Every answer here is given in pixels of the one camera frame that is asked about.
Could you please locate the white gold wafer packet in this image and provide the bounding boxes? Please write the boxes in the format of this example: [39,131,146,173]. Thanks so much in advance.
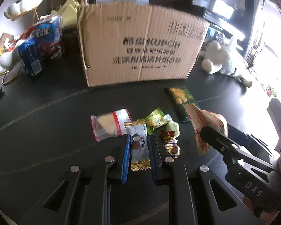
[124,119,150,171]

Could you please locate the beige orange snack bag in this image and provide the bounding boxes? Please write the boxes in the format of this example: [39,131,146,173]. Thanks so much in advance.
[184,103,228,155]

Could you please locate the white shell bowl of snacks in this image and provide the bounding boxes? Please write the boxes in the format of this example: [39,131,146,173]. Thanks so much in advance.
[0,27,36,85]

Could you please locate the green snack packet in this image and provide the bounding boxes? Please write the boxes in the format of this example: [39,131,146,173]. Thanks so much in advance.
[145,108,180,138]

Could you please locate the small brown candy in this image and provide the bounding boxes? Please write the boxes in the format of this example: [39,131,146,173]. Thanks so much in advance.
[159,130,180,158]

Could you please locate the grey chair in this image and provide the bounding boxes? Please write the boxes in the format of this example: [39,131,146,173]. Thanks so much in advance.
[267,98,281,153]

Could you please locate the clear red-striped cracker packet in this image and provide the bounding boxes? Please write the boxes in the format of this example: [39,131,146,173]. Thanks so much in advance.
[91,108,132,142]

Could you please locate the dark green chips bag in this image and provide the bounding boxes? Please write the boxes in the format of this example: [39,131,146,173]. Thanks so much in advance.
[164,86,199,123]

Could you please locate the white plush toy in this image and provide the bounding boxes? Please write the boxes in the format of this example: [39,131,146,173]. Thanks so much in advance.
[201,40,253,88]

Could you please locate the brown cardboard box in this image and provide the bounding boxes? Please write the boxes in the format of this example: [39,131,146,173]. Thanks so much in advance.
[77,1,210,87]

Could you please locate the black piano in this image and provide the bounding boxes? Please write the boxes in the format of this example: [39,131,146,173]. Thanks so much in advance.
[182,0,246,42]

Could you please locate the blue red snack carton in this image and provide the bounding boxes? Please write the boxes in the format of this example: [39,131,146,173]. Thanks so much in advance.
[34,15,63,59]

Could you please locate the blue drink can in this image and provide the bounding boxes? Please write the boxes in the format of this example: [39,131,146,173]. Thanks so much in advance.
[18,37,43,78]

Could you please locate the yellow paper bag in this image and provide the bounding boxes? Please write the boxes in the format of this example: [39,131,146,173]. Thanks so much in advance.
[50,0,80,27]

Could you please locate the white shell dish on stand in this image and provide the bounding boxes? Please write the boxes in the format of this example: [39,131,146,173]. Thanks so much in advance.
[3,0,43,22]

